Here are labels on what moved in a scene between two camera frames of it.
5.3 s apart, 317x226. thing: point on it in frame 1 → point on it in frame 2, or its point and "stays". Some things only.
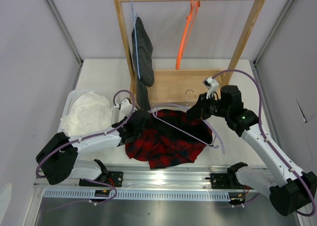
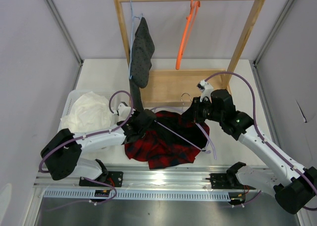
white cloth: [90, 113] stays
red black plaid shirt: [170, 138] stays
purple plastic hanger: [215, 146] → [197, 125]
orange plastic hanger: [190, 19] stays
